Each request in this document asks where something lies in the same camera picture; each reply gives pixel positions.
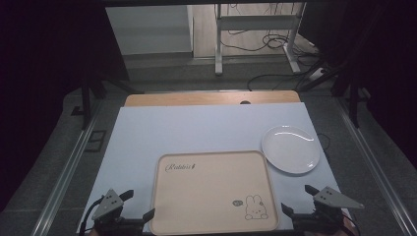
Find wooden table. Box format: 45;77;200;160
123;89;302;108

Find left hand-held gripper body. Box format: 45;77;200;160
90;188;146;236

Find dark floor socket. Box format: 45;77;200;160
84;129;108;153

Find beige tray with rabbit print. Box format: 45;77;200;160
149;149;280;236

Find dark curtain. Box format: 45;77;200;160
297;0;417;169
0;0;130;212

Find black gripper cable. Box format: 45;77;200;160
78;197;104;236
343;211;362;236

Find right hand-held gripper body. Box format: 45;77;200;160
290;185;365;236

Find black floor cables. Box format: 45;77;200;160
219;3;327;91

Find white round plate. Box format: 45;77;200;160
261;125;322;175

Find white power strip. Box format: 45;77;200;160
308;67;327;82

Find person's right hand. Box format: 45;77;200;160
340;214;358;236

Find aluminium rail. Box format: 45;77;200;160
30;97;103;236
336;97;417;236

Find pale blue table mat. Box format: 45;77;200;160
77;101;354;235

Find black metal stand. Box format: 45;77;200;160
296;60;363;130
80;73;146;131

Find white metal desk frame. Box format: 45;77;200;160
213;3;308;76

